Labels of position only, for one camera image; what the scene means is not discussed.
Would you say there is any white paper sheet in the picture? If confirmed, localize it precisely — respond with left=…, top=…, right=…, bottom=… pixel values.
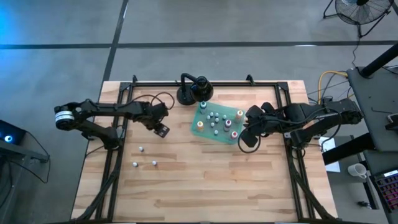
left=317, top=136, right=341, bottom=174

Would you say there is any grey side table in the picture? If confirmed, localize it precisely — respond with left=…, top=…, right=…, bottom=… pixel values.
left=346, top=66, right=398, bottom=153

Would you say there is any yellow cable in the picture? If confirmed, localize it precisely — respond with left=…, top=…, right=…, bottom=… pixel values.
left=317, top=70, right=349, bottom=103

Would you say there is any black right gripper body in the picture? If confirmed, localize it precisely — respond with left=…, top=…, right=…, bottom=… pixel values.
left=245, top=101, right=287, bottom=136

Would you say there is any black low stand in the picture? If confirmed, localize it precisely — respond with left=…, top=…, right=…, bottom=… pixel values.
left=0, top=141, right=50, bottom=164

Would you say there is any black diagonal pole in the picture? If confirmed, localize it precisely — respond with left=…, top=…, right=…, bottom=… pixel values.
left=359, top=42, right=398, bottom=78

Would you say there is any black floor fan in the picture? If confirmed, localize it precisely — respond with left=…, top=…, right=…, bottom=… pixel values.
left=322, top=0, right=395, bottom=39

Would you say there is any black box with blue light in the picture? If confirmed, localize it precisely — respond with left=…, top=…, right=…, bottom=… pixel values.
left=0, top=119, right=27, bottom=146

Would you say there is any black keyboard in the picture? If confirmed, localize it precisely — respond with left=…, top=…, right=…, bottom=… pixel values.
left=373, top=169, right=398, bottom=214

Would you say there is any black gooseneck desk lamp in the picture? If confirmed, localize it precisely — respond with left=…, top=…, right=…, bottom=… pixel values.
left=176, top=73, right=215, bottom=106

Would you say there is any black support beam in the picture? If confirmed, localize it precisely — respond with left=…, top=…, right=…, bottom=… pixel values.
left=322, top=133, right=377, bottom=166

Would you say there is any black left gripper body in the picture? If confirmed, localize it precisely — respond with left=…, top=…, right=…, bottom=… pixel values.
left=136, top=102, right=170, bottom=130

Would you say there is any black metal table frame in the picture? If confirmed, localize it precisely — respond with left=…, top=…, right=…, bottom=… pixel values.
left=70, top=74, right=340, bottom=223

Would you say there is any white mug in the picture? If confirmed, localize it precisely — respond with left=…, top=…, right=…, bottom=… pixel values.
left=347, top=162, right=368, bottom=180

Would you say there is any green translucent plastic bin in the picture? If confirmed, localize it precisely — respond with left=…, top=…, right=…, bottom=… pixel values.
left=190, top=101, right=246, bottom=146

